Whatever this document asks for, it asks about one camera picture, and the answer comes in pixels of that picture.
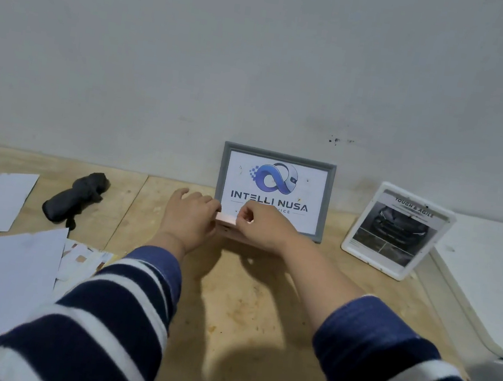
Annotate person's right hand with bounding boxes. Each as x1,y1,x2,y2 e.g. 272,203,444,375
232,199,303,258

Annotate grey rectangular photo frame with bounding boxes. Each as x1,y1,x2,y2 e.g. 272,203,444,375
210,141,338,245

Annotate pink arched photo frame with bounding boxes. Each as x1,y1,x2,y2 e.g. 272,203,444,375
211,210,258,247

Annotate cut brochure pages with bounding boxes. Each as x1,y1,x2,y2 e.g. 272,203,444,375
52,237,123,309

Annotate white cabinet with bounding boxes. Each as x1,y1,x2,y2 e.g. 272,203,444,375
401,208,503,381

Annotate person's right forearm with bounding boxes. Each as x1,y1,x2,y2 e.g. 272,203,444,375
261,235,503,381

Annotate black cleaning cloth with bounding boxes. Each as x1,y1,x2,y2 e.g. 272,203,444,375
39,165,112,235

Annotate person's left forearm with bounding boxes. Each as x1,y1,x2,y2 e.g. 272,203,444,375
0,225,188,381

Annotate person's left hand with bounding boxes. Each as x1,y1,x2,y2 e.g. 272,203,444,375
153,184,224,258

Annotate white rectangular photo frame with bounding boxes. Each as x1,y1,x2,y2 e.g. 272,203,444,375
337,176,461,288

